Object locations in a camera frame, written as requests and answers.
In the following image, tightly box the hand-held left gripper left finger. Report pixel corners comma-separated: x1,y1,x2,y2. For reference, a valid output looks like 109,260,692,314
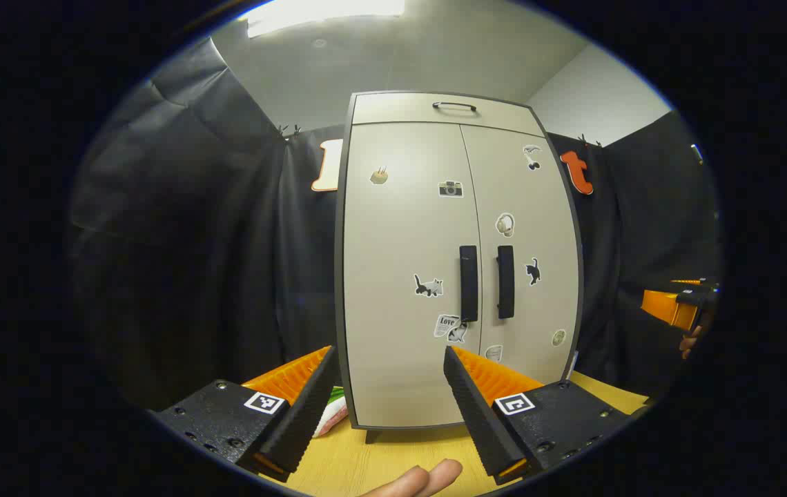
148,345,340,484

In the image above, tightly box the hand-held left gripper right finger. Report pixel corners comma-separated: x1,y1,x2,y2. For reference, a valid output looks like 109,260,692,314
443,345,650,486

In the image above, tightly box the black door handle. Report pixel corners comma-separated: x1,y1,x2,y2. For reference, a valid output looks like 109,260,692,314
460,245,479,323
497,245,516,320

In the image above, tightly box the grey door with headphone sticker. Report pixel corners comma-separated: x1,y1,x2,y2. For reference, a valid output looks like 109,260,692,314
460,124,582,387

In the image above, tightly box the grey door with camera sticker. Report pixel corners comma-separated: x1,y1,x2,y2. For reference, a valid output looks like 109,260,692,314
342,123,483,429

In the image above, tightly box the grey double-door shoe cabinet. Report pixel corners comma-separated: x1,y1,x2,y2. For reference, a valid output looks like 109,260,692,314
335,90,584,444

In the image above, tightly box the white pink green object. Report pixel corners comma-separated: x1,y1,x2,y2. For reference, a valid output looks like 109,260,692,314
312,387,349,439

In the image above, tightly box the black backdrop cloth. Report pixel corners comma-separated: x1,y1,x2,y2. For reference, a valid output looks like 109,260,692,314
69,38,722,415

